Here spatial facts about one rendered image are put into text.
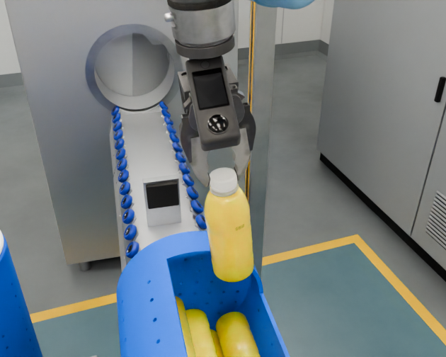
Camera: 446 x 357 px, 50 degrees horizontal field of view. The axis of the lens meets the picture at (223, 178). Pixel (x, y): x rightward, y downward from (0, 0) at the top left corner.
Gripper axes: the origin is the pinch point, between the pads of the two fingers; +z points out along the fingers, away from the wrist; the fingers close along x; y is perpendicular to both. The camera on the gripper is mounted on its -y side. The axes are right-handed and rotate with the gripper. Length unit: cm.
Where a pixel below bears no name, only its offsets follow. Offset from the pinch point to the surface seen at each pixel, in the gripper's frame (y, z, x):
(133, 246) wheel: 39, 47, 20
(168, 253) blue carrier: 8.2, 20.8, 10.0
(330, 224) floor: 144, 165, -84
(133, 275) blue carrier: 8.0, 24.1, 17.1
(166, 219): 53, 53, 10
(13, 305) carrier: 35, 54, 52
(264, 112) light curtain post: 69, 33, -25
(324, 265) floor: 111, 161, -67
